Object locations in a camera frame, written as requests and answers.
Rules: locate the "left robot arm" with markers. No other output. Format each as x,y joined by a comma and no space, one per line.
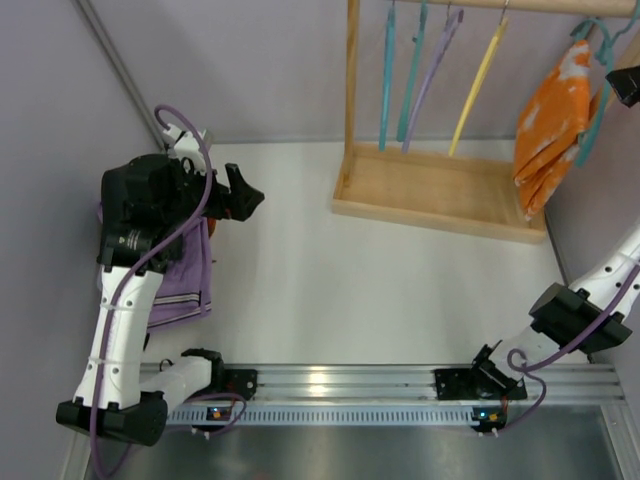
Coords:
150,207

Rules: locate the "teal hanger holding trousers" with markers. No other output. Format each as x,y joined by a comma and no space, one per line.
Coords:
605,95

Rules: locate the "purple garment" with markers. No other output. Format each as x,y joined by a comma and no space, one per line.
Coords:
185,291

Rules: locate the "wooden clothes rack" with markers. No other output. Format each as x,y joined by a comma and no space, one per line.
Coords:
471,192

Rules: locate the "grey slotted cable duct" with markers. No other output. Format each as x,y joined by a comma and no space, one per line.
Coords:
331,415

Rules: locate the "yellow hanger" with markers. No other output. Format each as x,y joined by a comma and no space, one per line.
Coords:
478,82

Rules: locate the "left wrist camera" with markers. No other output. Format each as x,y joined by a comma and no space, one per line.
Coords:
181,144

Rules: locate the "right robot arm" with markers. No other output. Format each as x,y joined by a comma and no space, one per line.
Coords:
587,315

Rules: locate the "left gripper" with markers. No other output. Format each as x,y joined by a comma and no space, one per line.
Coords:
223,195

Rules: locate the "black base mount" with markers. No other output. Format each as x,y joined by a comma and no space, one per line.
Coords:
240,381
460,384

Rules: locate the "aluminium rail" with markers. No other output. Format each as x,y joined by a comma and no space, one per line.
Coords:
566,383

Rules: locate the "lilac hanger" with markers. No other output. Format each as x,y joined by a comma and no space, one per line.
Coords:
452,24

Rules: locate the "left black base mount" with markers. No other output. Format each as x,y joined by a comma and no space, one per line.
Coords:
240,381

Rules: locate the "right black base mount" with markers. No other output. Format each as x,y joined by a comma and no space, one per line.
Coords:
460,384

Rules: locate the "orange white trousers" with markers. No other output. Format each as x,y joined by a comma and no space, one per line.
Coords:
548,129

